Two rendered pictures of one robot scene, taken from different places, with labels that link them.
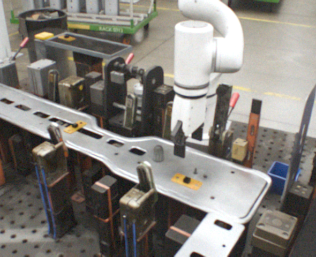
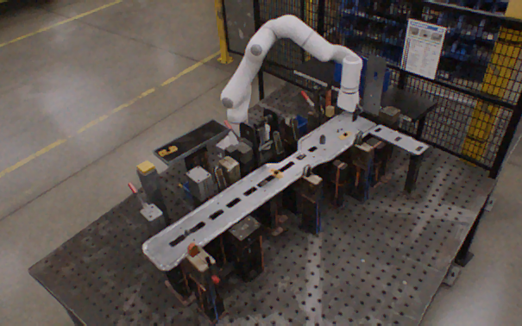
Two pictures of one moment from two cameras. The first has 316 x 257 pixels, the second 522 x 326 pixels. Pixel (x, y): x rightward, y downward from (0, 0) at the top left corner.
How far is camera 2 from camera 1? 206 cm
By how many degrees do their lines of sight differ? 58
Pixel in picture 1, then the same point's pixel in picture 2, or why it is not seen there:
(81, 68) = (198, 159)
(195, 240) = (387, 138)
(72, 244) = (326, 223)
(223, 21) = (343, 53)
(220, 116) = (317, 103)
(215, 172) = (338, 125)
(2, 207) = (281, 264)
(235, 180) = (346, 121)
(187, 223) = (372, 141)
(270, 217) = (387, 110)
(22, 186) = not seen: hidden behind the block
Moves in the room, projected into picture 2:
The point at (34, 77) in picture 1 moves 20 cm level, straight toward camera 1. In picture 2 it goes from (206, 185) to (250, 180)
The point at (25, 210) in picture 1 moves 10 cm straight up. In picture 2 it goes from (288, 248) to (288, 235)
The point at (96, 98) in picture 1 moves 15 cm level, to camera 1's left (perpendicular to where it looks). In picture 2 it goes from (248, 157) to (241, 177)
